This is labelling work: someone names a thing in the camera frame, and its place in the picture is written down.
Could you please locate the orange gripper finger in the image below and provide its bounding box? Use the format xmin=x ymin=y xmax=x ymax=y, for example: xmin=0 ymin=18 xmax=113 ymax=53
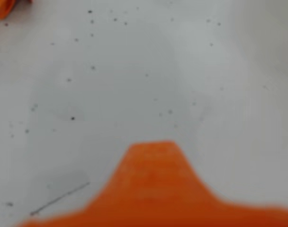
xmin=16 ymin=139 xmax=288 ymax=227

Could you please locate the orange paper rubbish bundle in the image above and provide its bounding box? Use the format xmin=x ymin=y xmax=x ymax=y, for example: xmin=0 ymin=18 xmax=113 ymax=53
xmin=0 ymin=0 xmax=33 ymax=21

